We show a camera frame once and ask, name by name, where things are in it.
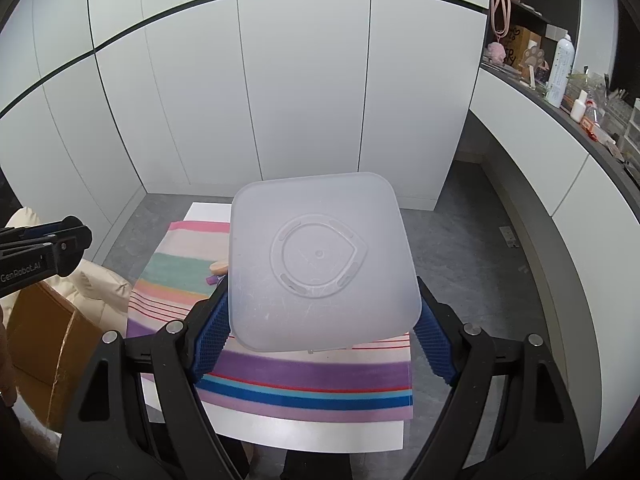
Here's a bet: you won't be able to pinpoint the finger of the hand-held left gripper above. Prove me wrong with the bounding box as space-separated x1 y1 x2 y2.
4 216 85 244
0 225 94 278

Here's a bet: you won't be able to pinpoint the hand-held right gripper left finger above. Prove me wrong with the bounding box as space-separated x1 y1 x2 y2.
57 287 246 480

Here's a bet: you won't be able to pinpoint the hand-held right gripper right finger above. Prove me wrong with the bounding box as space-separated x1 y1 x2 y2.
400 276 588 480

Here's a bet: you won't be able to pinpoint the large cardboard box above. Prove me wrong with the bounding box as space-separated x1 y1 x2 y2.
7 280 106 433

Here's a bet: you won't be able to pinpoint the translucent plastic container lid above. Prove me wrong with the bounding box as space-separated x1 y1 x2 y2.
228 172 423 353

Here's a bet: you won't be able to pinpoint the cream padded chair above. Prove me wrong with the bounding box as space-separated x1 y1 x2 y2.
4 206 133 326

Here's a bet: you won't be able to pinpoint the striped cloth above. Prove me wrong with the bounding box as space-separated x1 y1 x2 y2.
125 220 415 423

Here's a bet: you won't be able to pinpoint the white curved counter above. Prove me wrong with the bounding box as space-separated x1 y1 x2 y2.
467 62 640 331

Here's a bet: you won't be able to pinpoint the white wardrobe doors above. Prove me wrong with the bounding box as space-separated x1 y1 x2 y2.
0 0 493 211

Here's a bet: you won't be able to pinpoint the clear plastic drawers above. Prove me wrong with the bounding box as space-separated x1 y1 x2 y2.
619 110 640 161

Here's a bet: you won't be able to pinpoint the white spray bottle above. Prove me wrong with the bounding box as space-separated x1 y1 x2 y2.
547 34 575 108

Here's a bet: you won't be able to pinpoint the small brown printed box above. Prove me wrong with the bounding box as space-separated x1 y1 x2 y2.
500 25 543 68

